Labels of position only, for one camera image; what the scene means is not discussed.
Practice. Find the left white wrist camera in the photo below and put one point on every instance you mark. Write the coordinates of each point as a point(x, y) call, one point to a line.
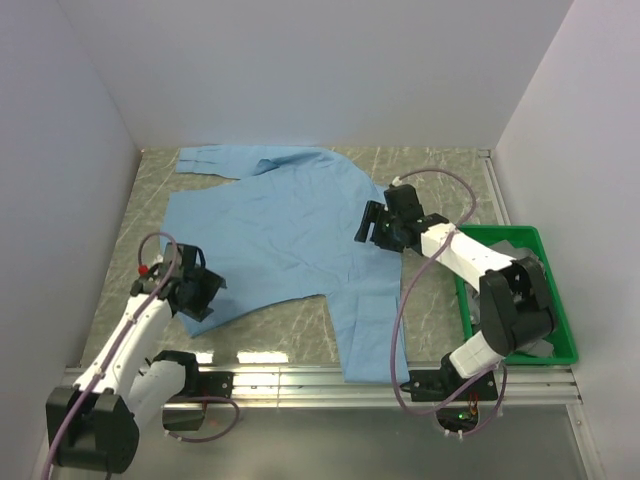
point(149, 277)

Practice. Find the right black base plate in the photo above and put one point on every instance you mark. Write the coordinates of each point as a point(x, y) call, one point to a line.
point(428, 386)

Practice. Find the grey long sleeve shirt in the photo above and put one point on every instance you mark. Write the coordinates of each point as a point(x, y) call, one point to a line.
point(540, 348)

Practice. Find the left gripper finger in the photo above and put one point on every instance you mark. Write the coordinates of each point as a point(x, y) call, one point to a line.
point(211, 282)
point(197, 310)

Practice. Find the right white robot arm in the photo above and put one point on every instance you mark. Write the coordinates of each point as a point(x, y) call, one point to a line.
point(516, 306)

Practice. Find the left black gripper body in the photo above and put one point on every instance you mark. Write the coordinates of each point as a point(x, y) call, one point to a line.
point(197, 298)

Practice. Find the aluminium mounting rail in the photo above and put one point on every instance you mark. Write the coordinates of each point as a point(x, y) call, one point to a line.
point(305, 422)

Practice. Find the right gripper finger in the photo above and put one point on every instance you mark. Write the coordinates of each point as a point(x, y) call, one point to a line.
point(375, 213)
point(366, 232)

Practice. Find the light blue long sleeve shirt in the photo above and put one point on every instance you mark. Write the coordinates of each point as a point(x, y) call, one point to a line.
point(283, 227)

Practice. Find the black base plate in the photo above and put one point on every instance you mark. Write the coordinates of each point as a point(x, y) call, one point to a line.
point(215, 384)
point(428, 386)

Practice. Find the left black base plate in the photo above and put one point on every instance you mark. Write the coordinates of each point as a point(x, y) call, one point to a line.
point(215, 384)

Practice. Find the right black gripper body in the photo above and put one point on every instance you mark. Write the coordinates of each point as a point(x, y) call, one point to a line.
point(389, 234)

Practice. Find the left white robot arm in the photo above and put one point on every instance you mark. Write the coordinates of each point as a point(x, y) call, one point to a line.
point(95, 423)

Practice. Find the green plastic bin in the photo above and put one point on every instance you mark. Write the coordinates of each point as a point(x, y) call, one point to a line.
point(565, 351)

